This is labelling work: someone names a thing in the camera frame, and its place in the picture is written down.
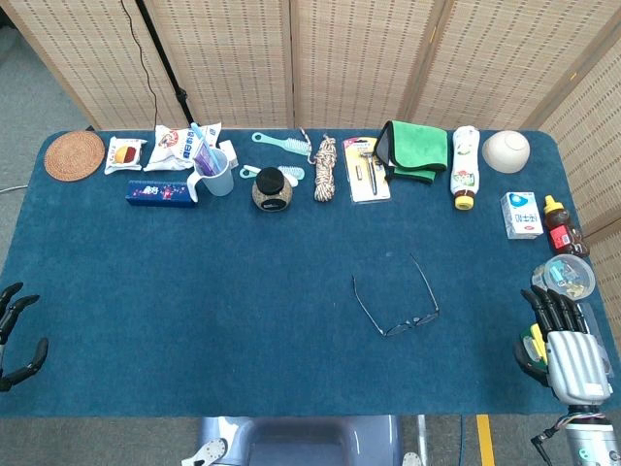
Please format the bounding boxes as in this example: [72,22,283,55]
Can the yellow lidded lunch box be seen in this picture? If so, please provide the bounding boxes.
[521,323,549,365]

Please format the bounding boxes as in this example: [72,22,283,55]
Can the black wire eyeglasses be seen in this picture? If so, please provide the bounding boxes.
[351,252,441,338]

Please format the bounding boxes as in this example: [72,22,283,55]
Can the light blue toothbrush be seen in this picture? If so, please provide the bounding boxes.
[189,121,214,156]

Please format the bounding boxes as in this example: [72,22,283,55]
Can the bamboo folding screen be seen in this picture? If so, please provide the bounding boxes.
[0,0,621,263]

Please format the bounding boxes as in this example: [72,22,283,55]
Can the thin black hanging cable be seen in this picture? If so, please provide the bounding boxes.
[119,0,159,128]

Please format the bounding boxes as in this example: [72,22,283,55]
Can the green cloth black trim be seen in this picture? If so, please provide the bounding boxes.
[376,119,449,185]

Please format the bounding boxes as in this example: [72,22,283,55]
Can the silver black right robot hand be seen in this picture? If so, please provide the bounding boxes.
[513,284,615,405]

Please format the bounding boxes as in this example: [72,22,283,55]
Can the black stand pole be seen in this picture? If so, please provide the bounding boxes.
[135,0,195,128]

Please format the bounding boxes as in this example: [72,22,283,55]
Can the purple toothpaste tube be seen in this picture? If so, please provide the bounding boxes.
[192,143,220,176]

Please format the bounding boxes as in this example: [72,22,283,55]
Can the beige upturned bowl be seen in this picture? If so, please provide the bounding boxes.
[481,129,532,174]

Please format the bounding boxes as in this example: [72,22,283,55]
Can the white snack bag blue print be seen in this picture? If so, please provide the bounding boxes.
[143,122,222,173]

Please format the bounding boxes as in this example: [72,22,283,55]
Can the dark blue rectangular box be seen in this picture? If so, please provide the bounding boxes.
[126,179,199,209]

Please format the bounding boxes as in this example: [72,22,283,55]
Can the white blue carton box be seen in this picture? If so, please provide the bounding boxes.
[500,190,544,241]

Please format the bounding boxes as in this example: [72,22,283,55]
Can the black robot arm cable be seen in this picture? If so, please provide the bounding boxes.
[530,421,569,450]

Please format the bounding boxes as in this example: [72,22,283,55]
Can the glass jar black lid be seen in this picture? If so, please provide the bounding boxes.
[250,166,295,213]

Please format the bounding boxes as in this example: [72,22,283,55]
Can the razor in yellow card pack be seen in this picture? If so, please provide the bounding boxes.
[342,137,392,204]

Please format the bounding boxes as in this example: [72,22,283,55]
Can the round woven rattan coaster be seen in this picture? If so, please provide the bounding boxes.
[44,129,107,183]

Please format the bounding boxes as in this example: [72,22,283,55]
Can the pale blue plastic cup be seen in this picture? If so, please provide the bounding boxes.
[187,148,236,203]

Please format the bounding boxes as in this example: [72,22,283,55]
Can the small white box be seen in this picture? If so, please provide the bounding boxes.
[217,139,240,170]

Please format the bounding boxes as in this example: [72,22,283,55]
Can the teal handled hair brush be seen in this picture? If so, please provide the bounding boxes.
[250,130,311,156]

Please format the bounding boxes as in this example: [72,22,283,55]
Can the clear plastic bottle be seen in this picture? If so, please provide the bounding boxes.
[579,301,615,380]

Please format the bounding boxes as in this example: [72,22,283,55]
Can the teal white small brush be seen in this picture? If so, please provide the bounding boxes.
[239,163,307,184]

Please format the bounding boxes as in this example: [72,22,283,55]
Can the silver metal rod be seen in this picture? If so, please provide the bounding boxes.
[415,415,431,466]

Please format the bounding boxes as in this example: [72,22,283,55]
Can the grey blue robot torso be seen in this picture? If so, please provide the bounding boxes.
[196,415,404,466]

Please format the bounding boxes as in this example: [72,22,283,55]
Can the white snack packet yellow red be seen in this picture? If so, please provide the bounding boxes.
[104,136,148,176]

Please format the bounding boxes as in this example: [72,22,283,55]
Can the brown honey squeeze bottle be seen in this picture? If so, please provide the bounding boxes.
[542,194,591,258]

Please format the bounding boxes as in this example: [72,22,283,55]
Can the coiled beige rope bundle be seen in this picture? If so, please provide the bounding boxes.
[299,126,338,203]

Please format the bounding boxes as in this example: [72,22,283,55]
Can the white bottle yellow cap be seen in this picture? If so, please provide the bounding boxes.
[450,124,481,211]

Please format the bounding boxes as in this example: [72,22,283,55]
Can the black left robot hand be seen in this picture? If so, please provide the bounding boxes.
[0,283,49,392]

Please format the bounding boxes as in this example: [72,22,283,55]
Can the clear round tub with clips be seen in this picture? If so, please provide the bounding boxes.
[531,253,597,302]

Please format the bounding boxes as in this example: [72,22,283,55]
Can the blue carpet table mat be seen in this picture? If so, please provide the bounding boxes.
[0,128,621,419]

